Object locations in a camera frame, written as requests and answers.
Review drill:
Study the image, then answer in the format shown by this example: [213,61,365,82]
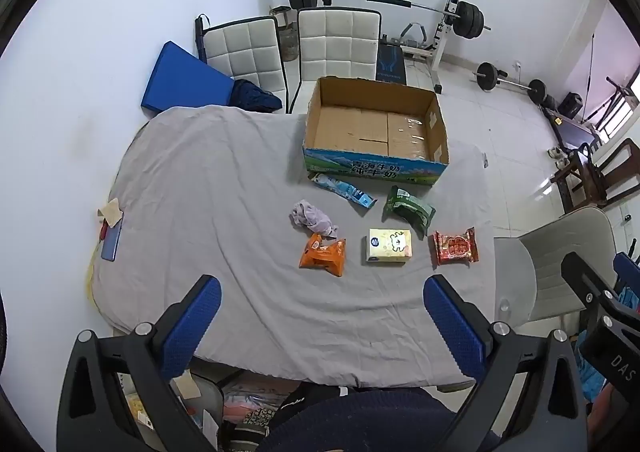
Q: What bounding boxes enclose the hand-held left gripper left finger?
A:
[56,275,222,452]

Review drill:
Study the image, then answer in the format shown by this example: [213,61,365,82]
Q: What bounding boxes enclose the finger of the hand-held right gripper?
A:
[561,252,626,320]
[614,252,640,295]

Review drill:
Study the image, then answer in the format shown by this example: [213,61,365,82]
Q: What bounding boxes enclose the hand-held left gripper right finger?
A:
[423,275,588,452]

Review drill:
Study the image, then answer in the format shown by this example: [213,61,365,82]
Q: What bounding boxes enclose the red snack packet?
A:
[433,227,480,267]

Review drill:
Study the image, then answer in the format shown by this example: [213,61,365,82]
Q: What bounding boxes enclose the yellow tissue pack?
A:
[362,228,415,266]

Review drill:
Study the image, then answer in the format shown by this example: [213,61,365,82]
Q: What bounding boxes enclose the green wipes packet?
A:
[382,185,437,238]

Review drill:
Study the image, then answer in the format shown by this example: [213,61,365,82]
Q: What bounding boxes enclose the orange snack packet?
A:
[299,233,347,278]

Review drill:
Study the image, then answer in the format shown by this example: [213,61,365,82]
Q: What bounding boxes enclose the purple cloth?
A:
[290,200,341,237]

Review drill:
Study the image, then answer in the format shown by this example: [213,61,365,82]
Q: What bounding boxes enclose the light blue wipes packet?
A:
[311,173,377,208]

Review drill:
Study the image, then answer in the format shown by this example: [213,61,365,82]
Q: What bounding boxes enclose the printed cardboard box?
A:
[302,76,450,188]

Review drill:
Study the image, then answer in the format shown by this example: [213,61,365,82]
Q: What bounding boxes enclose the grey plastic chair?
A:
[494,206,618,328]

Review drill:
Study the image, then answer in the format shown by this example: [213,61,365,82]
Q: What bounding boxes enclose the dark wooden chair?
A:
[557,137,640,214]

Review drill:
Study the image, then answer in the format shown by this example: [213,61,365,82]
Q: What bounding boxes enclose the yellow cloth edge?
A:
[85,242,102,315]

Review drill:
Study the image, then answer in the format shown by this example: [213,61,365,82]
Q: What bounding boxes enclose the blue smartphone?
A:
[100,222,124,262]

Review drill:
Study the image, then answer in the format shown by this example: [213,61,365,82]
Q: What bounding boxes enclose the person's dark clothed lap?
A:
[270,389,501,452]

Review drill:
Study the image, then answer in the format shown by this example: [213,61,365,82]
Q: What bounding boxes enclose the beige paper tissue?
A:
[96,199,124,229]

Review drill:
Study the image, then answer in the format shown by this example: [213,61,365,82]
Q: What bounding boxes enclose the black low bench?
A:
[547,107,601,149]

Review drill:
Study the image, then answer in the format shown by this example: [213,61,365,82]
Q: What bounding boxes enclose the black tripod stand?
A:
[582,32,640,124]

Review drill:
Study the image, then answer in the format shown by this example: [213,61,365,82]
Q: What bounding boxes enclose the black speaker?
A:
[559,92,583,118]

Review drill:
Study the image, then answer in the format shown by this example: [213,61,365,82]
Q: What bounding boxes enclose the short barbell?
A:
[474,62,548,106]

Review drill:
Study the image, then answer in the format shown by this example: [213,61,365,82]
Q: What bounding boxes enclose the dark blue garment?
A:
[232,79,283,114]

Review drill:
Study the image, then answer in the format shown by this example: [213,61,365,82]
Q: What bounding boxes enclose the blue folded mat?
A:
[141,41,236,119]

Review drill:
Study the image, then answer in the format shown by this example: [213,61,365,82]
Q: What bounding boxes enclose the black weight bench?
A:
[376,40,407,83]

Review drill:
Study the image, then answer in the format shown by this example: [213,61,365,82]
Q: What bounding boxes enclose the white quilted chair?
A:
[287,7,383,114]
[202,16,288,113]

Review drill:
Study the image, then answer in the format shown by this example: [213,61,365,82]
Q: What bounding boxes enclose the white bench press rack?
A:
[320,0,468,94]

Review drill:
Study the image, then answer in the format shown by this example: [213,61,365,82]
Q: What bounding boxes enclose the rusty metal cylinder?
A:
[270,6,301,63]

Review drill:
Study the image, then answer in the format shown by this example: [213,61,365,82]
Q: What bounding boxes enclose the long barbell with black plates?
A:
[274,0,493,40]

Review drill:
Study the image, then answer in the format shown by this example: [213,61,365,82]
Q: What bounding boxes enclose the black strap pole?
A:
[194,14,210,64]

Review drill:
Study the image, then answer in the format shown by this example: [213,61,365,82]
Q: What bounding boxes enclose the grey curved exercise handles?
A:
[400,22,428,49]

